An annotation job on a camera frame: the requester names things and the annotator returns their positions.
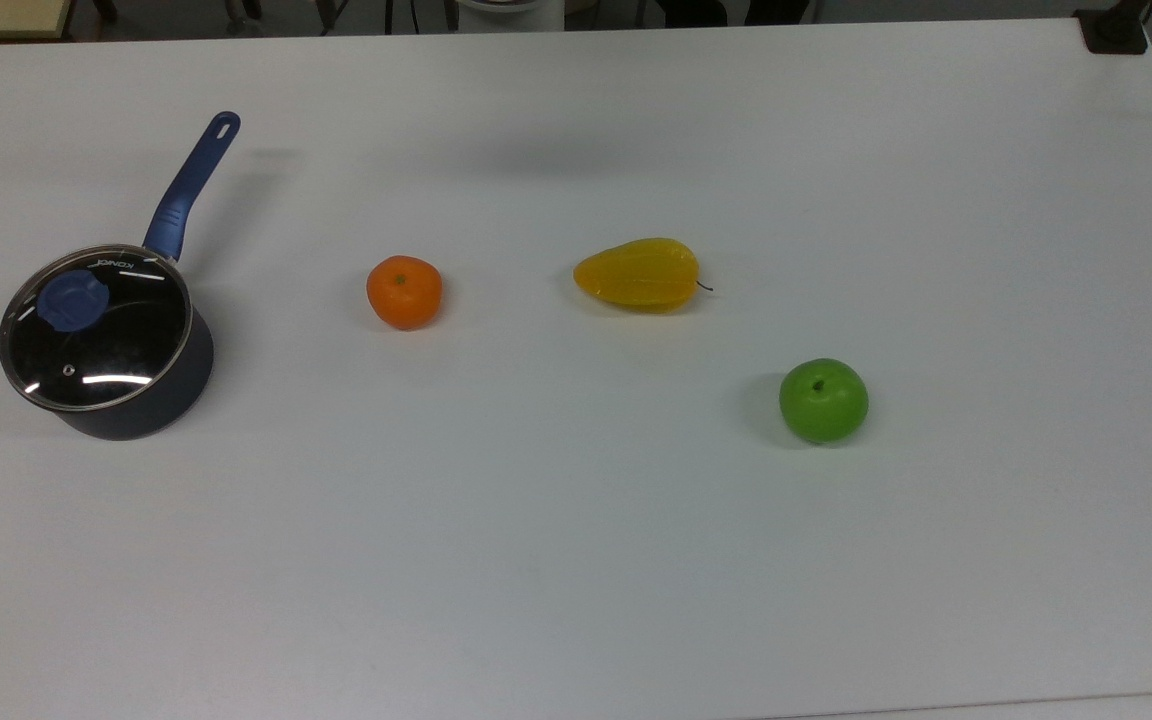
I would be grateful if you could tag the glass lid with blue knob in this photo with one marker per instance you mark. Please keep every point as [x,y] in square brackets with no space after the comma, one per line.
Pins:
[106,340]

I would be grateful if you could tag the yellow starfruit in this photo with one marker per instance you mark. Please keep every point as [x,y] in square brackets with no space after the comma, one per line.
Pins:
[638,275]

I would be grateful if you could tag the orange mandarin fruit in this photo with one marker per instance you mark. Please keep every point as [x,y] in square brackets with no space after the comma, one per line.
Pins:
[404,292]

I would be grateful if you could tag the green apple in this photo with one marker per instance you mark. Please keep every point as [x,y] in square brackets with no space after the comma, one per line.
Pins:
[824,401]

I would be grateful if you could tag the dark blue saucepan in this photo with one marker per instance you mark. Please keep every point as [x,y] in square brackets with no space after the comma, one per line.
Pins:
[190,182]

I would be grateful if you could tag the black table clamp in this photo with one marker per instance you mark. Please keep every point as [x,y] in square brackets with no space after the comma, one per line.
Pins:
[1114,32]

